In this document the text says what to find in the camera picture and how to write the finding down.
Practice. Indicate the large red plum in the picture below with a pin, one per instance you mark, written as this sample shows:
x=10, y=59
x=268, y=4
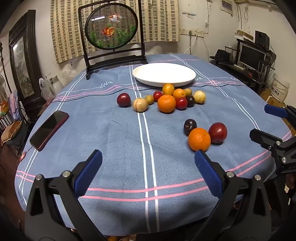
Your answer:
x=217, y=132
x=123, y=99

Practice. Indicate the beige checked curtain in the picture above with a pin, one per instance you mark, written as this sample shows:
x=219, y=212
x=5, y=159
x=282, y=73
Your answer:
x=159, y=20

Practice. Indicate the round goldfish screen black stand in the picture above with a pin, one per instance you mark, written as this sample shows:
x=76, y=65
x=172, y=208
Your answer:
x=111, y=27

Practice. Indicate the white wall panel box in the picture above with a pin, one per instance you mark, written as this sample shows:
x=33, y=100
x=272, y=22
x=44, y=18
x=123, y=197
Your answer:
x=227, y=7

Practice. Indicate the small orange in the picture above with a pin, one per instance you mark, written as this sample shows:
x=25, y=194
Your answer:
x=168, y=89
x=179, y=93

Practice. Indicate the white wall power strip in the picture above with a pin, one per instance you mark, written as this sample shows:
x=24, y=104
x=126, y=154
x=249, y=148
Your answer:
x=192, y=32

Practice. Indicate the black computer desk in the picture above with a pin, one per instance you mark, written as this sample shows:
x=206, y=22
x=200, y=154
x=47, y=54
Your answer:
x=254, y=76

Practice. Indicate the dark purple plum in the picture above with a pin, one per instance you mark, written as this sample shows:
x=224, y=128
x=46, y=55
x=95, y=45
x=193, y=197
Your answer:
x=190, y=101
x=189, y=125

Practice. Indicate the white kettle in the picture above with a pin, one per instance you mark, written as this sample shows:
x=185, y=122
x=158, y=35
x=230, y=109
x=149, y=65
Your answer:
x=56, y=87

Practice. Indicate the large orange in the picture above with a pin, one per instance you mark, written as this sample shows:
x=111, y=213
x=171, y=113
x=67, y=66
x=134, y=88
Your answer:
x=199, y=139
x=166, y=103

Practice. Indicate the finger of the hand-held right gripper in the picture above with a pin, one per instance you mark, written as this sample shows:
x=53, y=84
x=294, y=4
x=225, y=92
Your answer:
x=275, y=110
x=263, y=138

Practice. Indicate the white plastic bucket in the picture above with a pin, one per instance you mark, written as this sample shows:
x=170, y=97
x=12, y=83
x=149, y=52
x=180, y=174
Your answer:
x=280, y=88

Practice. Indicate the clear plastic bag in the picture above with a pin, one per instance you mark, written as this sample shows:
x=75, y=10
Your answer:
x=45, y=90

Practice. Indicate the blue striped tablecloth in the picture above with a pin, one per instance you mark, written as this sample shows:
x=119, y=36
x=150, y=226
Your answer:
x=115, y=143

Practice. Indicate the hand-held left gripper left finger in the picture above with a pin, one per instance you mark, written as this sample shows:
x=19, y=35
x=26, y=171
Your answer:
x=89, y=171

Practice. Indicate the computer monitor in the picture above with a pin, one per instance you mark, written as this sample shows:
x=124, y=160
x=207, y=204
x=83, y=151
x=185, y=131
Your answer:
x=252, y=56

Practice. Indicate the pale beige round fruit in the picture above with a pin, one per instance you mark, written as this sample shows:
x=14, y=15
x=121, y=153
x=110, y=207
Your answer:
x=140, y=104
x=199, y=96

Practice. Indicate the black hat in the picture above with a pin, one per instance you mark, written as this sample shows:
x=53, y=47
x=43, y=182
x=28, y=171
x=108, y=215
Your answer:
x=221, y=55

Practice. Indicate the phone charm pendant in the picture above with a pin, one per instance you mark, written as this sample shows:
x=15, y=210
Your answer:
x=23, y=156

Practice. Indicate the small yellow green fruit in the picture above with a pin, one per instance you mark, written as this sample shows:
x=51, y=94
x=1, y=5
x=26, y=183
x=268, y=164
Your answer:
x=149, y=99
x=187, y=91

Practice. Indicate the black speaker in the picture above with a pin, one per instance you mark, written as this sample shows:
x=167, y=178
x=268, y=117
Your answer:
x=262, y=37

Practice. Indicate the brown cushion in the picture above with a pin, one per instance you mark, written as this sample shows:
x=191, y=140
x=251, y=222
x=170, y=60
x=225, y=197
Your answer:
x=11, y=132

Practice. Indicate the white round plate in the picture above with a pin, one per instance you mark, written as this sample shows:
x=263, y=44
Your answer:
x=161, y=73

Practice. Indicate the small red plum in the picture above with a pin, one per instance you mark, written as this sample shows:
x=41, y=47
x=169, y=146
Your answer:
x=181, y=103
x=157, y=95

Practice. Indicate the dark wood framed picture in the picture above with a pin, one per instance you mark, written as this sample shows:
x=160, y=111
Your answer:
x=22, y=67

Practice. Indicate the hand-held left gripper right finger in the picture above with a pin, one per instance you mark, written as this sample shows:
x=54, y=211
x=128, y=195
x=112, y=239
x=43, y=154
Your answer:
x=208, y=172

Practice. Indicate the red smartphone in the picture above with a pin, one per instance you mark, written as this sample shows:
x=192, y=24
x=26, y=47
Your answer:
x=48, y=129

